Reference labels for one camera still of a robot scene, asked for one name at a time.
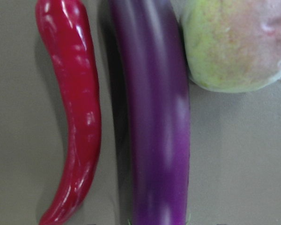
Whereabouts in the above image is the purple eggplant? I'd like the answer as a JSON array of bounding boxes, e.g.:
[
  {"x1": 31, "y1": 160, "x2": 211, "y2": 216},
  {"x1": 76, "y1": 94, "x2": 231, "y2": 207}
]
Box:
[{"x1": 109, "y1": 0, "x2": 190, "y2": 225}]

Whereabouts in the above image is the green pink peach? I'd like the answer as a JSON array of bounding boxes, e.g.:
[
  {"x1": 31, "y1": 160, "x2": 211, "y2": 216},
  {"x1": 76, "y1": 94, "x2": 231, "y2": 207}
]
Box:
[{"x1": 181, "y1": 0, "x2": 281, "y2": 93}]

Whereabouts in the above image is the red chili pepper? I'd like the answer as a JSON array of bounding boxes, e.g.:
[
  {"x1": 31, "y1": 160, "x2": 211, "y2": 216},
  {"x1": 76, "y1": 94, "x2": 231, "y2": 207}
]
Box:
[{"x1": 35, "y1": 0, "x2": 102, "y2": 225}]

